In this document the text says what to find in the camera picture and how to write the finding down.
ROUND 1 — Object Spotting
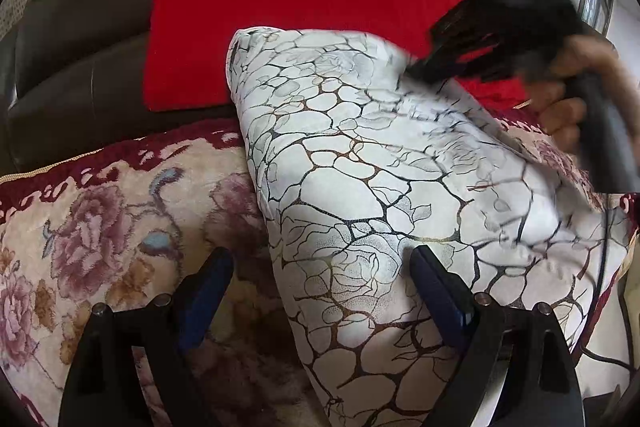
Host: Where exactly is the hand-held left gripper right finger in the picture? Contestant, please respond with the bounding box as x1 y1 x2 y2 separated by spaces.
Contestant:
410 244 586 427

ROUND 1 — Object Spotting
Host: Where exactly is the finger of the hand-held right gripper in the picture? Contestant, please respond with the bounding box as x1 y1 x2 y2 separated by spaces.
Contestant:
404 0 523 84

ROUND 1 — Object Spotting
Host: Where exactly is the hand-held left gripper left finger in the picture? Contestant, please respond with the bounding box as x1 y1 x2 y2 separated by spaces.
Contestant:
57 247 236 427

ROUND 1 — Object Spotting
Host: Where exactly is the white crackle-pattern pillow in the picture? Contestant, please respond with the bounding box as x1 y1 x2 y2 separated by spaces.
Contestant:
227 26 633 427

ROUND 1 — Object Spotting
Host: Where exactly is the person's right hand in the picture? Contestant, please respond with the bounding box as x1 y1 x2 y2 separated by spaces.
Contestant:
522 34 640 152

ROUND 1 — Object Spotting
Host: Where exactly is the floral plush blanket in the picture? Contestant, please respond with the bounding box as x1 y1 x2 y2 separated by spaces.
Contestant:
0 104 640 427

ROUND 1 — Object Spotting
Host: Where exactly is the red cushion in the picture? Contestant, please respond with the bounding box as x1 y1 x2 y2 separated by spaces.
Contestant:
142 0 536 112

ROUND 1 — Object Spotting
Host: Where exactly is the dark brown leather sofa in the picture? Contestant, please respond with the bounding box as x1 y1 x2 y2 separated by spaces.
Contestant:
0 0 241 175

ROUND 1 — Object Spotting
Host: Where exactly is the black cable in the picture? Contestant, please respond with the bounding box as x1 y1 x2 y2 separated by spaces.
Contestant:
572 202 633 370

